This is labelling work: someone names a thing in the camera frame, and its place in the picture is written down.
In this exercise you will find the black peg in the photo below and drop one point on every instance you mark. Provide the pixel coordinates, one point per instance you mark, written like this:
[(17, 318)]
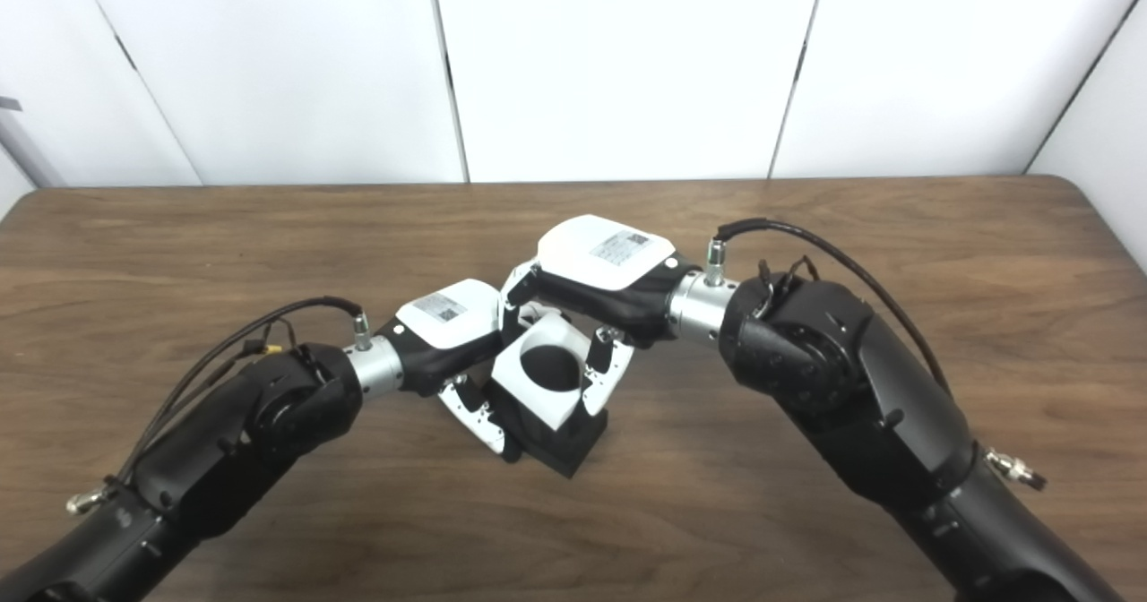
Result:
[(564, 450)]

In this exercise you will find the grey wall post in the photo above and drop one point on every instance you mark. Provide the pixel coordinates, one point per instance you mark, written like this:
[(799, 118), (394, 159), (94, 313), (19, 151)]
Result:
[(22, 150)]

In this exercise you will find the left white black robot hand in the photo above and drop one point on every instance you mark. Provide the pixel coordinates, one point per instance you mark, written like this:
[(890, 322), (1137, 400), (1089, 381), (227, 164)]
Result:
[(444, 311)]

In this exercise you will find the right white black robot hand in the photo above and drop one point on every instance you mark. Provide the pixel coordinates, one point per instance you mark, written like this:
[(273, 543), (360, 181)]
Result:
[(600, 253)]

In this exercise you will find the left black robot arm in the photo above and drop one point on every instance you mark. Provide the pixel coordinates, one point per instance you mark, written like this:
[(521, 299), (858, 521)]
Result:
[(224, 441)]

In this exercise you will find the white square piece with hole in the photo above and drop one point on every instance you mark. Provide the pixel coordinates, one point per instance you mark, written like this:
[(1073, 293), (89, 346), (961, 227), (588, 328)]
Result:
[(529, 400)]

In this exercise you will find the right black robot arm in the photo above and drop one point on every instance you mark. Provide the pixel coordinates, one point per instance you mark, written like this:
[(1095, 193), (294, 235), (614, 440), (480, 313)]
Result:
[(851, 378)]

